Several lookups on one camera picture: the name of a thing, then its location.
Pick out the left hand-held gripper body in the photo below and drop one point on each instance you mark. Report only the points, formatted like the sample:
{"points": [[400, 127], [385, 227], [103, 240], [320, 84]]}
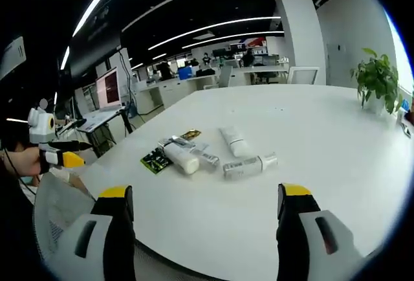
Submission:
{"points": [[39, 129]]}

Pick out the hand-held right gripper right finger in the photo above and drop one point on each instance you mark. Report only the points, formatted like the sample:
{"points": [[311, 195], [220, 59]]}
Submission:
{"points": [[297, 245]]}

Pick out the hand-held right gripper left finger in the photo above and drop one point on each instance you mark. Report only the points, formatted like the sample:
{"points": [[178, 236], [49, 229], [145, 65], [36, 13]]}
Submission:
{"points": [[97, 248]]}

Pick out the green black skincare sachet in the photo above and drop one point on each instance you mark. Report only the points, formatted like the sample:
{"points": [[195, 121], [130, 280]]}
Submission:
{"points": [[155, 161]]}

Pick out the silver white skincare bottle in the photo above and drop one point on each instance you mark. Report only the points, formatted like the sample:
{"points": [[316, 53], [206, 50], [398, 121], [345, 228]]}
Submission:
{"points": [[242, 166]]}

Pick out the white skincare tube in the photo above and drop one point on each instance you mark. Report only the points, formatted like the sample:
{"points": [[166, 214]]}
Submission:
{"points": [[234, 141]]}

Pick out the gold black skincare sachet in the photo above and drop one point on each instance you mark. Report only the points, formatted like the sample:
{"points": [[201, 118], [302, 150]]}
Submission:
{"points": [[191, 134]]}

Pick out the silver skincare tube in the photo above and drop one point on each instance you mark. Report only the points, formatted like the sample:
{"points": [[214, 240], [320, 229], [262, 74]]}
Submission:
{"points": [[207, 156]]}

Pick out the blue storage box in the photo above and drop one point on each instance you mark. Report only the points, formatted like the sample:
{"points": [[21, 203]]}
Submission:
{"points": [[186, 74]]}

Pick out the person's left hand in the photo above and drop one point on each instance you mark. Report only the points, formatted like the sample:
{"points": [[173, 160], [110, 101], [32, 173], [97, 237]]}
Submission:
{"points": [[26, 162]]}

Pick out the black-legged side desk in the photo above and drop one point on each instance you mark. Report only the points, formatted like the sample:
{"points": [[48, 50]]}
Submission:
{"points": [[103, 119]]}

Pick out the computer monitor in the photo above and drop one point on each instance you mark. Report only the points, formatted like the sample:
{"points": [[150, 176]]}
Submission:
{"points": [[109, 88]]}

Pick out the long white office desk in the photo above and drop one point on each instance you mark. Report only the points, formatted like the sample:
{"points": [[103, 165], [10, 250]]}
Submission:
{"points": [[181, 88]]}

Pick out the small items at table edge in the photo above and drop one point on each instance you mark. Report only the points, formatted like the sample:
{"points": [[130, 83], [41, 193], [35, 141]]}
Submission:
{"points": [[406, 122]]}

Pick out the green potted plant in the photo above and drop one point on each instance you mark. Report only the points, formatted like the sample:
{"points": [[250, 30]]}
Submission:
{"points": [[376, 80]]}

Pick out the white chair with frame back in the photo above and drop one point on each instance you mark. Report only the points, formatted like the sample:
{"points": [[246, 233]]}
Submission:
{"points": [[302, 75]]}

